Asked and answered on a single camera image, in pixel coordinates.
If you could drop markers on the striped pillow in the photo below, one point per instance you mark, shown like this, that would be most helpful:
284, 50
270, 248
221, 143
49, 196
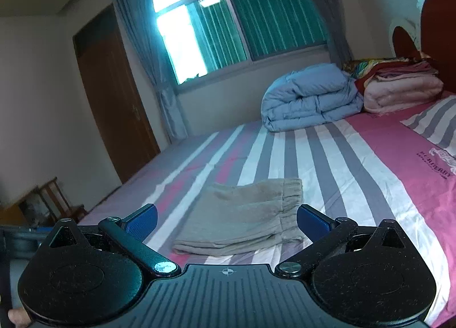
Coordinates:
434, 118

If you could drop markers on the pink folded quilt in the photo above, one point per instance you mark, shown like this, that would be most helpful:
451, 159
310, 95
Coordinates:
402, 95

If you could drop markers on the grey pants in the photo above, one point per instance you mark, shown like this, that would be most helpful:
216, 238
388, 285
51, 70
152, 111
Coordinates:
242, 214

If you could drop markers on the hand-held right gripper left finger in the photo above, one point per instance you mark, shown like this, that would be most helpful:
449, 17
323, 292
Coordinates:
142, 223

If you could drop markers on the blue folded duvet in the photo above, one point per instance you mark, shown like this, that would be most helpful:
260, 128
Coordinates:
310, 96

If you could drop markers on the wooden chair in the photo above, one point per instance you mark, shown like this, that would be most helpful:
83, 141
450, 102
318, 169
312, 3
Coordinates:
58, 200

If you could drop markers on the red and white headboard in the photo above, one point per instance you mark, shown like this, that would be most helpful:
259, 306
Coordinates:
438, 29

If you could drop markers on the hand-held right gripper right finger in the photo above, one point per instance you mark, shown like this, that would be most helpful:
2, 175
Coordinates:
313, 223

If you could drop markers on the striped bed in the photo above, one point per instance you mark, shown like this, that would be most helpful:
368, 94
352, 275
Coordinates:
356, 171

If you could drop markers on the colourful folded blanket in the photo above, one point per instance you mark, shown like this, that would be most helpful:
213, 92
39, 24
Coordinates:
363, 68

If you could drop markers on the window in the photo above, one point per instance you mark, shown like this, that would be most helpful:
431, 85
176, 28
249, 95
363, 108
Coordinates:
249, 22

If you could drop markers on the grey curtain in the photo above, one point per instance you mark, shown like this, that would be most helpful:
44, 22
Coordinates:
142, 47
327, 4

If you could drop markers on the brown wooden door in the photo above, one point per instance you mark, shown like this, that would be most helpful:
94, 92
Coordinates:
110, 100

